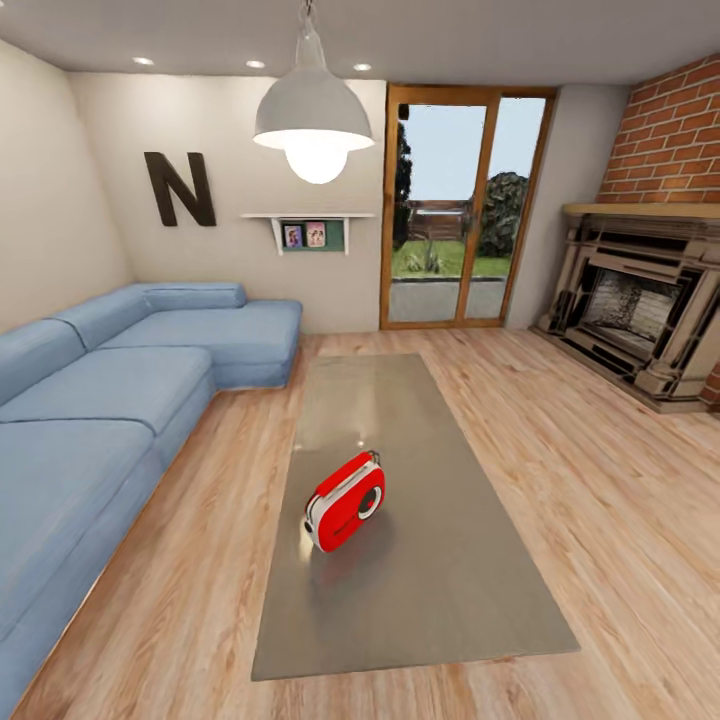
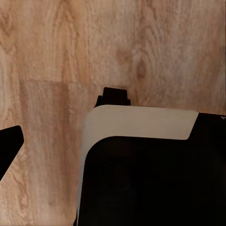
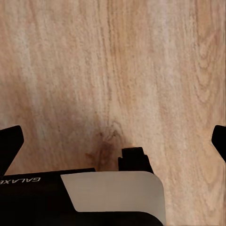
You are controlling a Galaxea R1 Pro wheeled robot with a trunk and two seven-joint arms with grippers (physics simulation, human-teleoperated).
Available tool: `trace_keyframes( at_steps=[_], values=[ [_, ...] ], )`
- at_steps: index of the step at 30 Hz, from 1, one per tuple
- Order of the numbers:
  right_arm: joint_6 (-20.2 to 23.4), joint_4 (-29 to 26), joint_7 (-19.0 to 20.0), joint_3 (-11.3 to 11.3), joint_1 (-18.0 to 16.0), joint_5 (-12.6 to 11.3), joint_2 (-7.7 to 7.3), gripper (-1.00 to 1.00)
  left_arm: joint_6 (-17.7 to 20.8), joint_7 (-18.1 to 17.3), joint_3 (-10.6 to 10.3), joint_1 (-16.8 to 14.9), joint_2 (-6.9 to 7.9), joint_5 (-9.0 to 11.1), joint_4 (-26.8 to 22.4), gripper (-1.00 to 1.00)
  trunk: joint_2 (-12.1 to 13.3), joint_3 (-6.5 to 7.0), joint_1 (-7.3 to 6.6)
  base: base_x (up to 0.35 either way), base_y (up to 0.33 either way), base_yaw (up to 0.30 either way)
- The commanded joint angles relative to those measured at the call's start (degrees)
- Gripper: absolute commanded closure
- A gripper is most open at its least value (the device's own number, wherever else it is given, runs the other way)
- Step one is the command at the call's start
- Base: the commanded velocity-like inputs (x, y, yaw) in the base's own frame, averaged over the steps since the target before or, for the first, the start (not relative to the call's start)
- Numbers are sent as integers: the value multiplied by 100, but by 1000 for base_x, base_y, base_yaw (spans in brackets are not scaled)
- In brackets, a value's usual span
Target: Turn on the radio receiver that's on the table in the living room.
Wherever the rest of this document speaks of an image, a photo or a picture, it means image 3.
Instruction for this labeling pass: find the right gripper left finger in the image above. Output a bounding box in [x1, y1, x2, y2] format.
[0, 126, 24, 181]

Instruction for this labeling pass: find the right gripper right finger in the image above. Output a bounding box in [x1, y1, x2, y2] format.
[211, 125, 226, 162]

